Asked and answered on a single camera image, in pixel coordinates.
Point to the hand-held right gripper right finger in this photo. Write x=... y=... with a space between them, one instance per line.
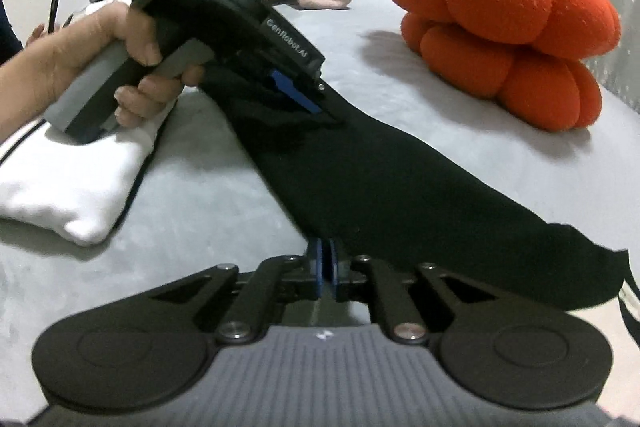
x=334 y=268

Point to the thin black rod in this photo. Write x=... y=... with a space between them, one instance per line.
x=54 y=7

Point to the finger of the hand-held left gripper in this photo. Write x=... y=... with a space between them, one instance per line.
x=330 y=107
x=295 y=94

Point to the folded white garment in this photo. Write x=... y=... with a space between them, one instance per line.
x=65 y=187

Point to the person's left forearm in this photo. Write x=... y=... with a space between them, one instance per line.
x=20 y=92

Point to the person's left hand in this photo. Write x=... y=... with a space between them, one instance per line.
x=85 y=42

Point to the cream shirt with black sleeves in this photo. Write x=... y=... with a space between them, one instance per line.
x=400 y=187

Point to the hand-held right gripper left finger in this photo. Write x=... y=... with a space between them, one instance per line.
x=314 y=267

